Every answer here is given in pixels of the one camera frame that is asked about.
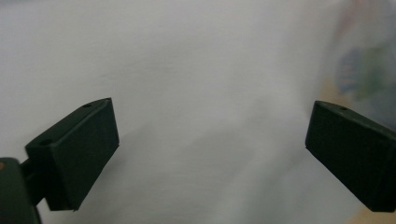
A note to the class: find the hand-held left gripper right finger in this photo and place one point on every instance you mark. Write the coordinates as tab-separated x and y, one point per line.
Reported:
351	152

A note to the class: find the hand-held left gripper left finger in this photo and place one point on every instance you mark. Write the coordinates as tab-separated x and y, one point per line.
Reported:
81	155

